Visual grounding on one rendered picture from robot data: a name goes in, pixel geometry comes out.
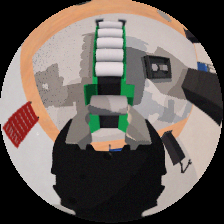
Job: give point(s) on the white cylinder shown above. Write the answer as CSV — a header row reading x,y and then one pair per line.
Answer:
x,y
110,24
115,33
109,55
109,42
109,69

